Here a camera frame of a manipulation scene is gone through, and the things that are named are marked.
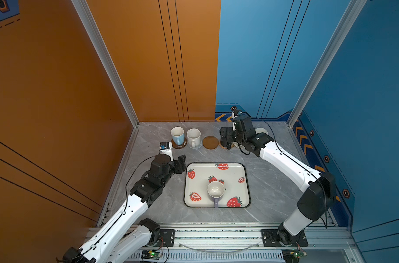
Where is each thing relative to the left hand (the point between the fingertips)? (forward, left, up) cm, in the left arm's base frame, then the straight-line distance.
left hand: (179, 155), depth 76 cm
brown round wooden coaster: (+25, -16, -22) cm, 37 cm away
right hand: (+14, -23, +3) cm, 27 cm away
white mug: (+26, -4, -16) cm, 31 cm away
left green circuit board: (-37, +11, -24) cm, 45 cm away
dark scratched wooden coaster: (+20, +5, -21) cm, 30 cm away
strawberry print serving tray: (0, -29, -22) cm, 37 cm away
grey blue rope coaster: (+23, -9, -20) cm, 32 cm away
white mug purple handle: (-8, -18, -21) cm, 29 cm away
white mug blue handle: (+22, +5, -12) cm, 26 cm away
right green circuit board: (-36, -51, -23) cm, 66 cm away
